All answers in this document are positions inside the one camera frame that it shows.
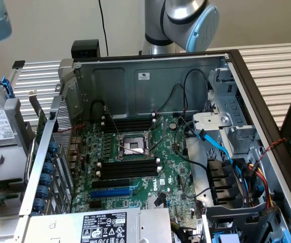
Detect small silver heat sink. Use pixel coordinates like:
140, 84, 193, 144
146, 196, 167, 209

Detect grey power supply with label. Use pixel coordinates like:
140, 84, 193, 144
23, 207, 173, 243

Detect open grey PC case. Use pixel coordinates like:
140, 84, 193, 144
15, 49, 291, 243

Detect blue flat SATA wire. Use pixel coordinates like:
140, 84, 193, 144
197, 128, 245, 179

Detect blue disk bracket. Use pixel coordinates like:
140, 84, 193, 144
2, 77, 16, 100

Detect grey metal disk bay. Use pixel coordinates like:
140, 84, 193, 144
192, 67, 257, 158

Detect grey parts rack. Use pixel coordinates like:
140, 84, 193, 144
0, 97, 39, 243

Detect black box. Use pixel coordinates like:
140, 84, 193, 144
70, 39, 101, 59

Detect blue card retention clip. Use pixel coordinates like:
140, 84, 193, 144
49, 141, 60, 154
43, 161, 55, 176
32, 197, 45, 213
37, 185, 50, 200
39, 173, 52, 187

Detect green Dell motherboard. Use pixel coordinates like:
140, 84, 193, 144
70, 115, 200, 221

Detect green graphics card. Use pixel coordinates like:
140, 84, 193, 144
28, 90, 49, 133

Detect black wall cable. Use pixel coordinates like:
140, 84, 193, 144
98, 0, 110, 57

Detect thick black wire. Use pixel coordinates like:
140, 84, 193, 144
173, 120, 210, 176

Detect red black twisted wire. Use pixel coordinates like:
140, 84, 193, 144
258, 137, 287, 173

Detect red yellow black wire bundle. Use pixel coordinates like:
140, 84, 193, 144
246, 163, 277, 211

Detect thin metal locking lever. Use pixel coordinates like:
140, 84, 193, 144
104, 106, 123, 135
118, 143, 147, 155

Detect long black expansion slot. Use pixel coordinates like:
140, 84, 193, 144
91, 178, 131, 190

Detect thin red wire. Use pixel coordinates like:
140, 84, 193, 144
56, 120, 88, 163

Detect CPU socket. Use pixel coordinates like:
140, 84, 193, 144
115, 133, 153, 161

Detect thin black looped wire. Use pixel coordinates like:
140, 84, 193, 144
182, 69, 210, 117
157, 83, 187, 115

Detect RAM slot white clips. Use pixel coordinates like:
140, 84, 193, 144
96, 157, 161, 169
100, 118, 157, 130
100, 112, 157, 122
95, 168, 161, 178

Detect blue expansion slot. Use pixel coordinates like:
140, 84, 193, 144
90, 188, 131, 200

